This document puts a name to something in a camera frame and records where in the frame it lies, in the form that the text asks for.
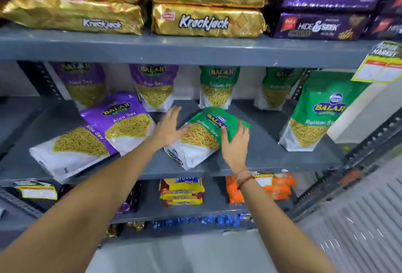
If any row of blue wrapped packets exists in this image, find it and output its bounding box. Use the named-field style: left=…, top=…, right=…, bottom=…
left=152, top=214, right=252, bottom=230

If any stack of shiny purple packets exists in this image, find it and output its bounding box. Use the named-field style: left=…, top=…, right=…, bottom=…
left=116, top=183, right=142, bottom=214

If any person's left forearm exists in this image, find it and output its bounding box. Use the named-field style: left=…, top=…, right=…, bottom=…
left=0, top=135, right=164, bottom=273

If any green snack pouch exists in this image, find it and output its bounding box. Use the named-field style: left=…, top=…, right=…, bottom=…
left=253, top=67, right=305, bottom=111
left=198, top=66, right=241, bottom=110
left=164, top=106, right=251, bottom=171
left=278, top=70, right=372, bottom=153

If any purple snack pouch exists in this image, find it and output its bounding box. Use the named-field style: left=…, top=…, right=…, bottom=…
left=29, top=123, right=119, bottom=183
left=80, top=92, right=156, bottom=156
left=50, top=62, right=107, bottom=112
left=129, top=64, right=179, bottom=113

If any stack of yellow biscuit packets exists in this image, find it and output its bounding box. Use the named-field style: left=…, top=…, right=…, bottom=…
left=159, top=177, right=205, bottom=207

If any person's left hand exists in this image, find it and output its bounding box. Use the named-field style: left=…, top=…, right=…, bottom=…
left=153, top=106, right=191, bottom=148

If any red thread bracelet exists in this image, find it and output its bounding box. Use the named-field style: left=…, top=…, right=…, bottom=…
left=236, top=170, right=256, bottom=190

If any row of gold wrapped sweets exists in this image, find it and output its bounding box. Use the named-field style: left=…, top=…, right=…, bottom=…
left=104, top=221, right=146, bottom=239

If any person's right hand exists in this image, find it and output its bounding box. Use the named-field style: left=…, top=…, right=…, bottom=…
left=220, top=120, right=250, bottom=175

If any grey metal shelf rack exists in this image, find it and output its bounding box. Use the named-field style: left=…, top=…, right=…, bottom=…
left=0, top=0, right=402, bottom=251

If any yellow shelf price label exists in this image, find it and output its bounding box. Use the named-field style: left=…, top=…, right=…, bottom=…
left=254, top=173, right=274, bottom=188
left=351, top=41, right=402, bottom=84
left=13, top=181, right=58, bottom=201

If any white corrugated shutter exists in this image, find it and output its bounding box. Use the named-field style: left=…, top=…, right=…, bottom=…
left=297, top=155, right=402, bottom=273

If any person's right forearm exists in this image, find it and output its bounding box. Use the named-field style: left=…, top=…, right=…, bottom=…
left=234, top=172, right=339, bottom=273

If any stack of orange snack packets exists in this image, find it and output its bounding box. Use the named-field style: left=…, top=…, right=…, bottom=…
left=225, top=172, right=298, bottom=205

